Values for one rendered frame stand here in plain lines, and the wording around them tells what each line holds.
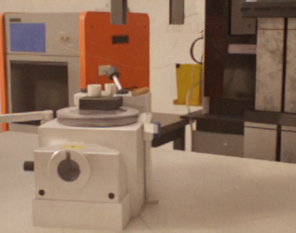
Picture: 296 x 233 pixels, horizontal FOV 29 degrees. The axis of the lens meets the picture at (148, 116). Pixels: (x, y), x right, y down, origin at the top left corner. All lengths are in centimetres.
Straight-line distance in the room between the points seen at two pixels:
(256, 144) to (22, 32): 108
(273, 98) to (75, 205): 64
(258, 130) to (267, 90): 8
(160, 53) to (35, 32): 179
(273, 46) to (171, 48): 251
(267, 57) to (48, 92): 98
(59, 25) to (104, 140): 133
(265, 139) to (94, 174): 62
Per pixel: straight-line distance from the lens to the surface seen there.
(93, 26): 185
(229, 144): 219
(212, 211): 60
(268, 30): 111
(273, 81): 111
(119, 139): 57
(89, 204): 55
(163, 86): 364
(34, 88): 196
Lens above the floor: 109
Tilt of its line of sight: 9 degrees down
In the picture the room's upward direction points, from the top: straight up
